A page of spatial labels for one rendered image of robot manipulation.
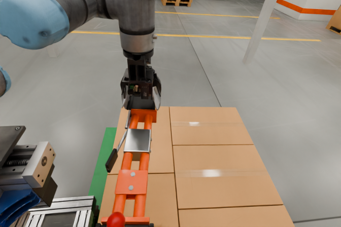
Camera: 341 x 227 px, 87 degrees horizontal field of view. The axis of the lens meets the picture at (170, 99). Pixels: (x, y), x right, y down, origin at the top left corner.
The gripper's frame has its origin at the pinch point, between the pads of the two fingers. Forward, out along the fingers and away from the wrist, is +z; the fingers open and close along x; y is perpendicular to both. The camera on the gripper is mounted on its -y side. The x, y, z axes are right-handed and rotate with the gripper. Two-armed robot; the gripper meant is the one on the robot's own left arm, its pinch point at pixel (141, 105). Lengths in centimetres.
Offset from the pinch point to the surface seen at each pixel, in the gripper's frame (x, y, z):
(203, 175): 34, -12, 66
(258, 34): 168, -259, 64
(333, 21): 521, -517, 99
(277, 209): 72, 7, 67
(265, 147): 123, -72, 122
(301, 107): 206, -142, 122
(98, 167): -48, -45, 120
